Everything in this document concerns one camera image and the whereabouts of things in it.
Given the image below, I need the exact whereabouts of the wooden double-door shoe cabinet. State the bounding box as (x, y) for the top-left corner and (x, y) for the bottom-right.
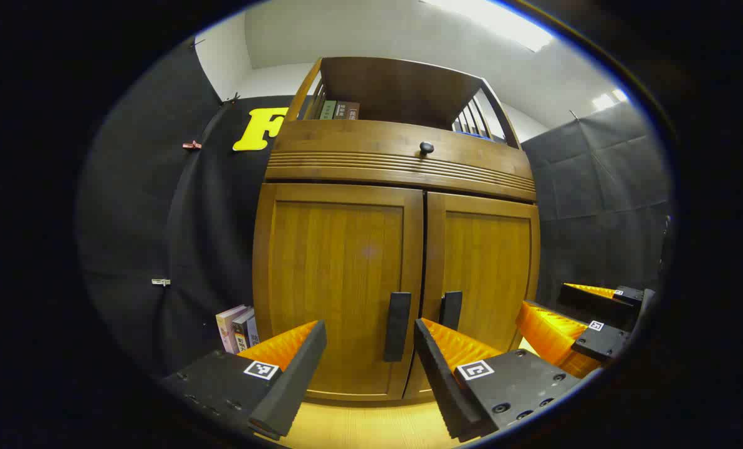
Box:
(252, 56), (542, 403)

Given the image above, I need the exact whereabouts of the grey backdrop cloth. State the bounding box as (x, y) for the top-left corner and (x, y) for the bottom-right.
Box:
(521, 102), (674, 309)

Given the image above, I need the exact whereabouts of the small ceiling light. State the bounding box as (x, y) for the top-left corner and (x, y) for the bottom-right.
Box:
(592, 89), (629, 112)

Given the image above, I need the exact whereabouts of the pale pink book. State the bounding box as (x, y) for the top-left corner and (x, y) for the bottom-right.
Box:
(216, 305), (247, 354)

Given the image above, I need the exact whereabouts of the wooden cabinet drawer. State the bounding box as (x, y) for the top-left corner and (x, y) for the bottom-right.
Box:
(264, 118), (537, 202)

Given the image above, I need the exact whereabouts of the wooden shoe cabinet door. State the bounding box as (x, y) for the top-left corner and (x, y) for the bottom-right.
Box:
(403, 191), (542, 400)
(252, 182), (424, 402)

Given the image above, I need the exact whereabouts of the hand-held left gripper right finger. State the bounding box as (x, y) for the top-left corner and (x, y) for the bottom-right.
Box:
(413, 317), (581, 443)

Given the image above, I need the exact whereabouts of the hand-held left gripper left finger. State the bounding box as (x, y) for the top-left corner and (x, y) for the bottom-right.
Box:
(160, 320), (327, 441)

